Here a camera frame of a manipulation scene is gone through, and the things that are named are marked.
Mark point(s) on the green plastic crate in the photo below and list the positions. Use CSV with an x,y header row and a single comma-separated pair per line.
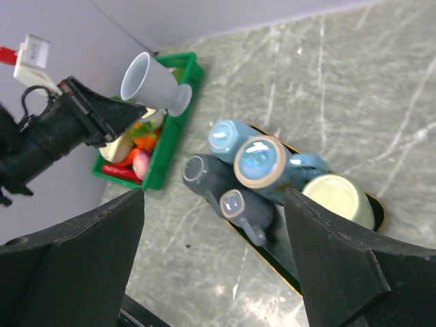
x,y
187,71

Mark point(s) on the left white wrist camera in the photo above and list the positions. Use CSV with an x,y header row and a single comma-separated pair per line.
x,y
31,64

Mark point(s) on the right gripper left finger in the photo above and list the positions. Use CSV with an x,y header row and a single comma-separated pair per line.
x,y
73,273

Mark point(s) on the dark grey mug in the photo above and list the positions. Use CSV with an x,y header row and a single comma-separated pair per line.
x,y
208,176

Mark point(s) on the black serving tray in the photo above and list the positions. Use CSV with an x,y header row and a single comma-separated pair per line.
x,y
278,251

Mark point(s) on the white footed mug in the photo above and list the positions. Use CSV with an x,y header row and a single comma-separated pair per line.
x,y
149,83

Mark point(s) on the red toy chili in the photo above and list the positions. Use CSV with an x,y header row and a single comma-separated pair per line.
x,y
121,172

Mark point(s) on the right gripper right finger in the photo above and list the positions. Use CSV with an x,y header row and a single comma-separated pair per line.
x,y
352,276

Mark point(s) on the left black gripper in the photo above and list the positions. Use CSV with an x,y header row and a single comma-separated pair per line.
x,y
78,115

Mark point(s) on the pink toy onion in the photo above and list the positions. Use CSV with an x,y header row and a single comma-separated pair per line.
x,y
141,163

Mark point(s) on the pale green mug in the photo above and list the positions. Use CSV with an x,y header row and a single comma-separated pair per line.
x,y
342,197

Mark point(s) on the small slate grey mug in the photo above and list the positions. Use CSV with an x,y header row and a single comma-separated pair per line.
x,y
249,211

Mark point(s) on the toy cabbage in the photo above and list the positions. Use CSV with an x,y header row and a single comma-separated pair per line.
x,y
117,150

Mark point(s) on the light blue hexagonal mug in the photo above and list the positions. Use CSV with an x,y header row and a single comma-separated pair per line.
x,y
226,137

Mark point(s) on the orange toy pepper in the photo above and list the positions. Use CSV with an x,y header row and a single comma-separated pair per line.
x,y
147,142

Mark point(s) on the blue mug tan rim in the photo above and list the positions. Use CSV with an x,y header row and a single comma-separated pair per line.
x,y
264,165

